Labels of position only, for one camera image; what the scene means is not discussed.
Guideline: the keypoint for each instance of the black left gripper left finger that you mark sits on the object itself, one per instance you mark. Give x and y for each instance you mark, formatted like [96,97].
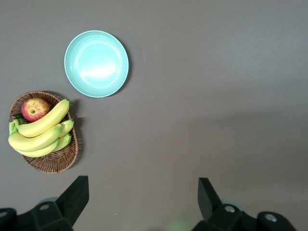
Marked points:
[72,199]

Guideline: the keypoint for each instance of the pale green round plate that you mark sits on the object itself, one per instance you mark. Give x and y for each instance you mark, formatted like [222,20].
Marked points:
[96,63]

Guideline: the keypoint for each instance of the red yellow apple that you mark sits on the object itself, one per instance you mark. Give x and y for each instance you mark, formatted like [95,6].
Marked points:
[34,109]

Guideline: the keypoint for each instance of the brown wicker basket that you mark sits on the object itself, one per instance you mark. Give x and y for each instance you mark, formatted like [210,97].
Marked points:
[55,163]

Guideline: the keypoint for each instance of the yellow banana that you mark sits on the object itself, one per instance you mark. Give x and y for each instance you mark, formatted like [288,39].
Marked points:
[38,152]
[67,126]
[65,142]
[33,142]
[43,122]

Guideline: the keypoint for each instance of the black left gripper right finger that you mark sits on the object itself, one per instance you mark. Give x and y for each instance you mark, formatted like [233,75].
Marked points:
[209,202]

